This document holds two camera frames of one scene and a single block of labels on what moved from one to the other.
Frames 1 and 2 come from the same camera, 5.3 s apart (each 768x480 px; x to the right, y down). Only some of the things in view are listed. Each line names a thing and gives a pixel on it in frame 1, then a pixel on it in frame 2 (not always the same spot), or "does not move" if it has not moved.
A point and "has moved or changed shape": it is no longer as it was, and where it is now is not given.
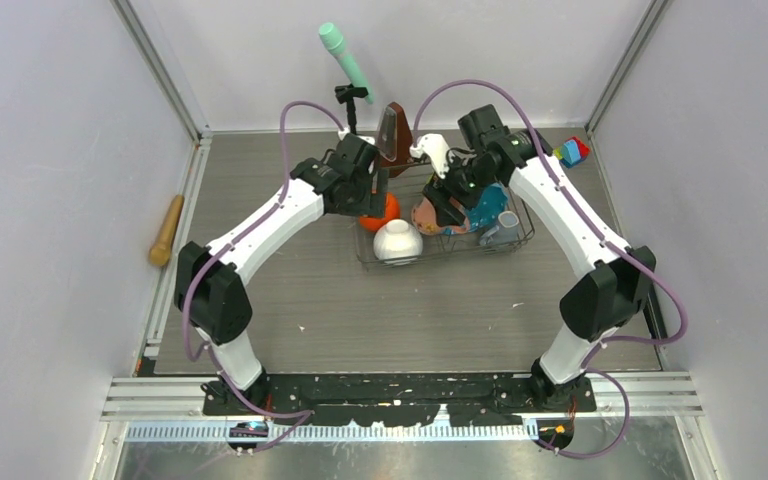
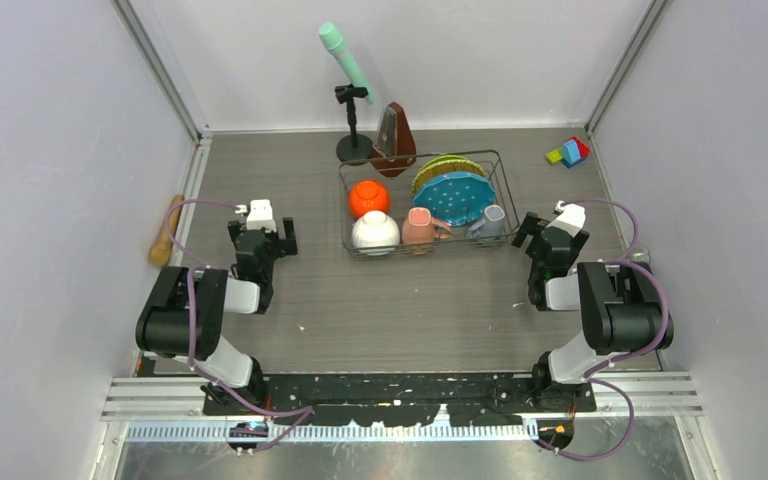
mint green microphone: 336,43 does not move
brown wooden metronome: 394,138 does not move
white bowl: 398,243 to 375,233
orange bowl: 392,212 has moved or changed shape
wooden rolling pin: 160,254 does not move
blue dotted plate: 485,215 has moved or changed shape
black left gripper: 373,205 to 282,246
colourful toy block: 572,152 does not move
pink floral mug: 425,218 has moved or changed shape
